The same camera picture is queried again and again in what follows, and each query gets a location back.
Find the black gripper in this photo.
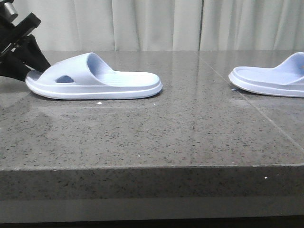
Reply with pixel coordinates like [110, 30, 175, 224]
[0, 0, 51, 82]

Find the light blue slipper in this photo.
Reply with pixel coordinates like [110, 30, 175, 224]
[228, 52, 304, 98]
[25, 53, 162, 100]

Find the beige pleated curtain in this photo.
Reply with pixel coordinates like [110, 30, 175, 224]
[13, 0, 304, 51]

